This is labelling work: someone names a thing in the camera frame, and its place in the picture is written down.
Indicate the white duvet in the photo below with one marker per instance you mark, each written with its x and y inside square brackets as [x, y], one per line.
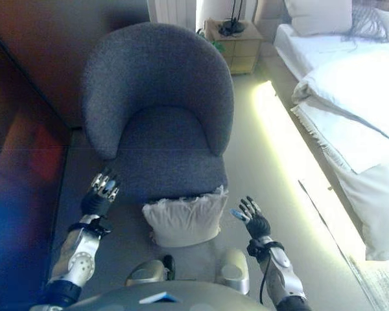
[353, 84]

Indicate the glossy dark brown wardrobe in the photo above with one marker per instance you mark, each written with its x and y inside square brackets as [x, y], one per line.
[19, 145]

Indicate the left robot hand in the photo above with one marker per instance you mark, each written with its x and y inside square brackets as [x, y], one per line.
[95, 201]

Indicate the white radiator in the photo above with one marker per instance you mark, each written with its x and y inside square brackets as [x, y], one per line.
[172, 13]

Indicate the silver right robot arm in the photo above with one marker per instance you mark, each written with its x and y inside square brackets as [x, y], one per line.
[282, 269]

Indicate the grey tasselled throw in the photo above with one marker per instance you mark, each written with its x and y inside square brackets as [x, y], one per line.
[366, 22]

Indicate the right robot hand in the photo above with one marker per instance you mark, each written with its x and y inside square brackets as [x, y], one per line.
[257, 225]

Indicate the white bed mattress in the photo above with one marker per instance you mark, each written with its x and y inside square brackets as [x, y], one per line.
[295, 45]

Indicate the grey upholstered armchair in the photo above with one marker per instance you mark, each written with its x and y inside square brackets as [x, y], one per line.
[155, 64]

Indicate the light wooden nightstand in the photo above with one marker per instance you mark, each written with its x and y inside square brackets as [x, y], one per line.
[243, 55]

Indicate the large white pillow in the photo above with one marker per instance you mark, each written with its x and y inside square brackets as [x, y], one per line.
[317, 14]

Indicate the white fringed cushion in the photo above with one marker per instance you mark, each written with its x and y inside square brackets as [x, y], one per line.
[181, 223]

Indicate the grey robot torso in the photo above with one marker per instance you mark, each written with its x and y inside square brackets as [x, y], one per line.
[181, 298]

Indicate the left robot leg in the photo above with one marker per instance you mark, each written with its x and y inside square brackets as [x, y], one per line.
[149, 270]

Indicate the robot leg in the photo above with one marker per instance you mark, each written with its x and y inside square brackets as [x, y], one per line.
[149, 270]
[233, 272]

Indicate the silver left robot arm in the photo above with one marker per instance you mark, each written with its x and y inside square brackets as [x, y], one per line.
[79, 259]

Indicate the right robot leg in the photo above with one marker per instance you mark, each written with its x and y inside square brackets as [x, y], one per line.
[233, 272]

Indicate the green leafy plant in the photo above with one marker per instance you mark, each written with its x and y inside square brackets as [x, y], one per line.
[221, 48]

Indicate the beige upholstered headboard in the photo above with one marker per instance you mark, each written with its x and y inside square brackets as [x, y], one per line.
[266, 16]

